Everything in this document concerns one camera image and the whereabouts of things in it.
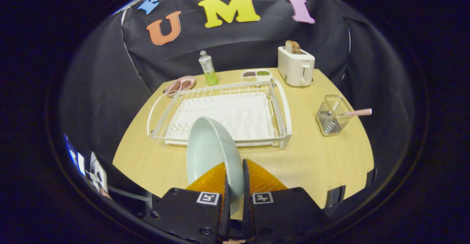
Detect clear bottle with green liquid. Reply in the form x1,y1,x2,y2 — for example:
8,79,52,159
199,50,219,86

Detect brown bread slice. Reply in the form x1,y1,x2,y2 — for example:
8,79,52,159
285,40,304,55

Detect white printed board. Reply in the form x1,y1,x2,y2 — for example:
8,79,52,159
88,152,111,199

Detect black backdrop cloth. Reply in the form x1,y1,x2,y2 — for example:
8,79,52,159
59,0,417,186

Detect small pink plate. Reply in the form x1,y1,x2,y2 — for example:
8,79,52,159
164,76,196,97

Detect white drip tray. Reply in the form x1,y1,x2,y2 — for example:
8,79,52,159
166,93,278,142

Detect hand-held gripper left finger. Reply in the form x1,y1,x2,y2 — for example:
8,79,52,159
143,162,232,244

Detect white toaster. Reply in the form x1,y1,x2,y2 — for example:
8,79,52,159
278,46,315,87

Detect pale green plate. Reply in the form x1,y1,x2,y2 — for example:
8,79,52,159
186,116,245,215

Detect silver wire basket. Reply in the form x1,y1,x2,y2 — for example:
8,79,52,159
316,95,354,137

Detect white wire dish rack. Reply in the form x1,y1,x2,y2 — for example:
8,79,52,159
146,78,293,150

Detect white divided seed container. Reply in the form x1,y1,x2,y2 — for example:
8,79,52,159
241,69,273,83

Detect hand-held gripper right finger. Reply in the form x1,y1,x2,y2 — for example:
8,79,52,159
242,159,333,244

